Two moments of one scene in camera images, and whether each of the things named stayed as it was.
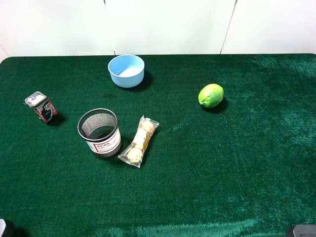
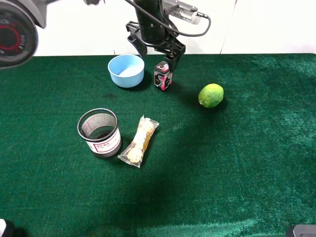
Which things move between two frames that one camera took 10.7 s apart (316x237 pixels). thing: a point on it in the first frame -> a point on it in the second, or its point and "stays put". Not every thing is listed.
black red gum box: x=39 y=102 -> x=163 y=76
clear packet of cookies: x=133 y=153 stays put
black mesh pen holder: x=98 y=127 stays put
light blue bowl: x=126 y=70 stays put
